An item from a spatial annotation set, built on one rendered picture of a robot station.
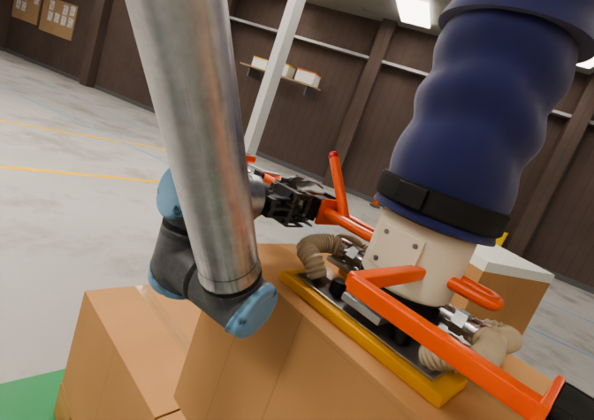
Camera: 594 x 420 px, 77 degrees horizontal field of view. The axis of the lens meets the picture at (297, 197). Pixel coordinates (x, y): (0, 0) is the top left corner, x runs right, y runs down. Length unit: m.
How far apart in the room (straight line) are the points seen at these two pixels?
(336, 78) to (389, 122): 1.69
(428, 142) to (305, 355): 0.39
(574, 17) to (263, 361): 0.71
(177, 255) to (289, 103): 9.29
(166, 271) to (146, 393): 0.61
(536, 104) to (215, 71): 0.47
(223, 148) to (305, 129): 9.23
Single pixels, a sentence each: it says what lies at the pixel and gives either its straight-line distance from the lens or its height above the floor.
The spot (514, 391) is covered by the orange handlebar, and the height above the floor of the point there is 1.21.
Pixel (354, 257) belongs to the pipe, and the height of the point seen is 1.14.
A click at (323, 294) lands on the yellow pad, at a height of 1.09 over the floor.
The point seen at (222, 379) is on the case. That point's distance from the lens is 0.85.
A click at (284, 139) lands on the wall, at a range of 9.80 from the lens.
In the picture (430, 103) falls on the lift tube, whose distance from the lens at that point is 0.65.
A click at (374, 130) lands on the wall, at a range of 9.18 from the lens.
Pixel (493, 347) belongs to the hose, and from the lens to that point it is 0.64.
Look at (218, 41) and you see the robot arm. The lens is 0.36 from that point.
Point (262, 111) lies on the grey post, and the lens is 3.91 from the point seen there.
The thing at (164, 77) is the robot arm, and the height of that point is 1.36.
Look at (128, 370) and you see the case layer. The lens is 1.26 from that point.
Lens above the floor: 1.37
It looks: 12 degrees down
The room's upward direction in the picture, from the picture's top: 20 degrees clockwise
